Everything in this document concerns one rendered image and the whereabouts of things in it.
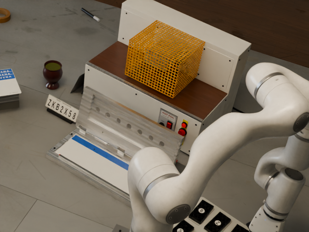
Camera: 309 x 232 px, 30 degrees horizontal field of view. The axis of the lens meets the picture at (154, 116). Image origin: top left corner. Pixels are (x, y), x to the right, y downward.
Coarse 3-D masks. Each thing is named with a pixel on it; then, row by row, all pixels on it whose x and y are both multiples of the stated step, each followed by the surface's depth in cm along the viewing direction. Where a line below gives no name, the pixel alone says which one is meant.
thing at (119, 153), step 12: (72, 132) 229; (84, 132) 229; (60, 144) 223; (96, 144) 225; (108, 144) 225; (48, 156) 218; (120, 156) 223; (72, 168) 214; (96, 180) 211; (108, 192) 209
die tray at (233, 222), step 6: (204, 198) 214; (216, 210) 210; (222, 210) 210; (210, 216) 207; (228, 216) 209; (192, 222) 204; (204, 222) 205; (234, 222) 207; (240, 222) 207; (198, 228) 202; (228, 228) 204; (246, 228) 206
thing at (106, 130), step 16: (96, 96) 221; (80, 112) 226; (96, 112) 223; (112, 112) 220; (128, 112) 215; (96, 128) 224; (112, 128) 222; (128, 128) 219; (144, 128) 215; (160, 128) 210; (112, 144) 223; (128, 144) 219; (144, 144) 217; (176, 144) 210; (176, 160) 213
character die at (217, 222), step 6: (216, 216) 206; (222, 216) 207; (210, 222) 204; (216, 222) 204; (222, 222) 205; (228, 222) 205; (204, 228) 202; (210, 228) 202; (216, 228) 203; (222, 228) 203
